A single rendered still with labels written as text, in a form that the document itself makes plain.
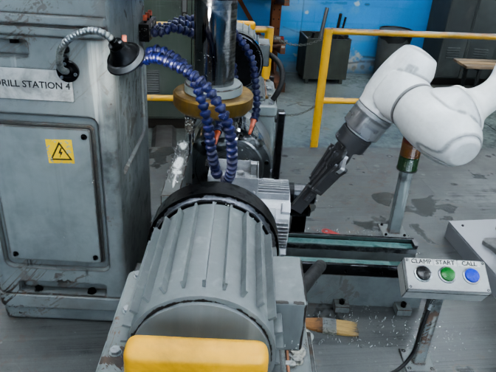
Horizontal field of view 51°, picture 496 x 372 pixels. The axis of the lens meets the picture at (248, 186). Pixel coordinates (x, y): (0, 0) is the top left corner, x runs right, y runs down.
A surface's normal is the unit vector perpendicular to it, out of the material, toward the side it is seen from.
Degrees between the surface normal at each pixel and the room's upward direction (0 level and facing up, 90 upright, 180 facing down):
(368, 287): 90
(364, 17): 90
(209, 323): 90
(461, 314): 0
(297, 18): 90
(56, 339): 0
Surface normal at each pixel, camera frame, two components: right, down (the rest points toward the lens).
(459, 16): 0.12, 0.47
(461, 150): 0.20, 0.69
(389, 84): -0.72, -0.22
